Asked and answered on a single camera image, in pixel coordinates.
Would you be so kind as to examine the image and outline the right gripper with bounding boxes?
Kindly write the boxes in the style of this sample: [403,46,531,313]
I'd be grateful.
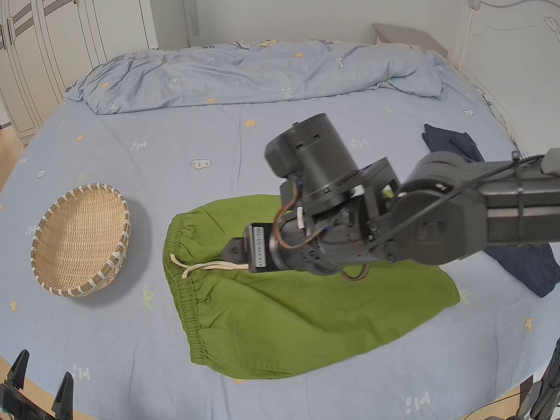
[243,215,351,277]

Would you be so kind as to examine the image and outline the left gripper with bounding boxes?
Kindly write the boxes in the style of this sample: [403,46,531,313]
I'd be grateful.
[0,349,74,420]

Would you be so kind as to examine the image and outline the green shorts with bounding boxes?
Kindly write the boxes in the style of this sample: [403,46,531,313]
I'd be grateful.
[163,194,460,380]

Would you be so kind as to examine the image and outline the round woven basket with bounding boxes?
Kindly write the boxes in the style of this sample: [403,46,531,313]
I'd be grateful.
[31,183,132,298]

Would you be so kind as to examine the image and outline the dark blue garment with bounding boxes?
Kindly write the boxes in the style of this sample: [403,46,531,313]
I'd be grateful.
[422,123,560,298]

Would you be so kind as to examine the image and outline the bed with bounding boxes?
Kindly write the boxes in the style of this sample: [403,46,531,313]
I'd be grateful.
[0,0,560,420]

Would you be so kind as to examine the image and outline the pale blue quilt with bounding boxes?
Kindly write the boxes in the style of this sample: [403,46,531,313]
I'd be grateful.
[66,38,448,115]

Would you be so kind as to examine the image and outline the white wardrobe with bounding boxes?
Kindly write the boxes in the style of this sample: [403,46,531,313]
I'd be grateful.
[0,0,158,145]

